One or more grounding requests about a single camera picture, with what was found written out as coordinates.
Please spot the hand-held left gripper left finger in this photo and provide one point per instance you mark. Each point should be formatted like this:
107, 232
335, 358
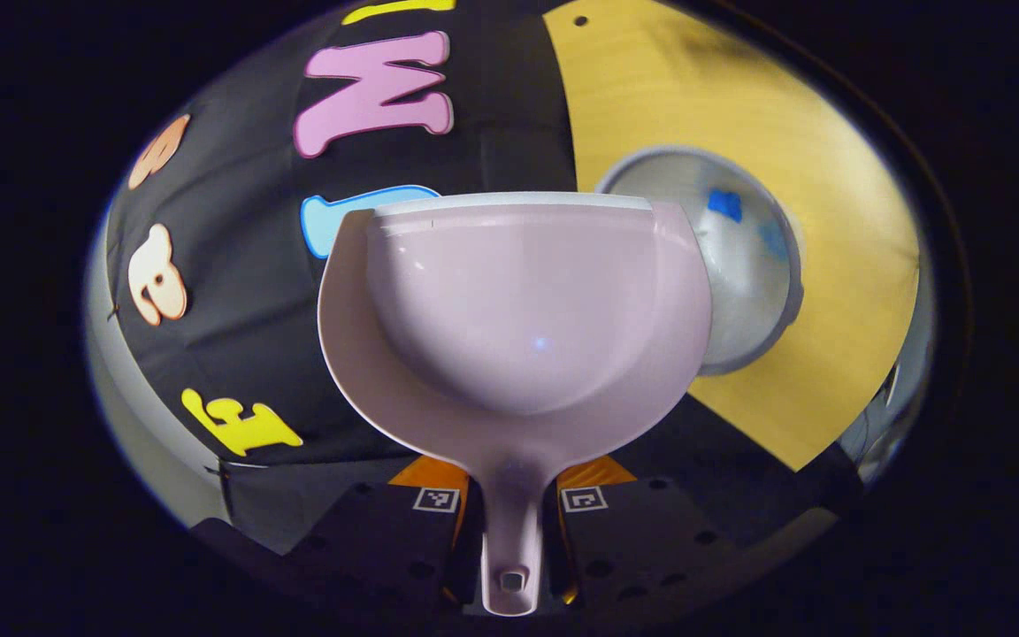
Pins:
377, 531

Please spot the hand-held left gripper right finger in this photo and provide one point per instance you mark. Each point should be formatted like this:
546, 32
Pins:
642, 531

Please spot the pink dustpan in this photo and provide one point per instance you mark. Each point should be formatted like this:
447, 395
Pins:
518, 310

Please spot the white garbage bin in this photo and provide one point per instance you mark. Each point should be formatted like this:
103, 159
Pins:
739, 292

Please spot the light blue paper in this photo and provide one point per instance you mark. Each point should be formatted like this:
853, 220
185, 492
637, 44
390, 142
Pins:
773, 241

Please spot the dark blue paper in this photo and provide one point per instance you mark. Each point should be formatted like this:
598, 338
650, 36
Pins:
724, 205

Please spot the black backdrop cloth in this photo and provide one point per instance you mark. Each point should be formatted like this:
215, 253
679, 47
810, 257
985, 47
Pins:
244, 265

